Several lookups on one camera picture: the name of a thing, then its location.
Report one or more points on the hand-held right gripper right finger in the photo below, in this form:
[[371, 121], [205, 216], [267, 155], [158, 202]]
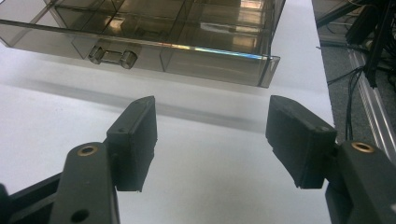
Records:
[[299, 140]]

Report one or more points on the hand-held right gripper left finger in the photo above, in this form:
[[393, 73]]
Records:
[[132, 146]]

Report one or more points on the clear smoky plastic drawer organizer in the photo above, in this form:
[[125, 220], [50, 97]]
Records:
[[162, 37]]

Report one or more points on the aluminium rail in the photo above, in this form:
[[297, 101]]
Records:
[[372, 105]]

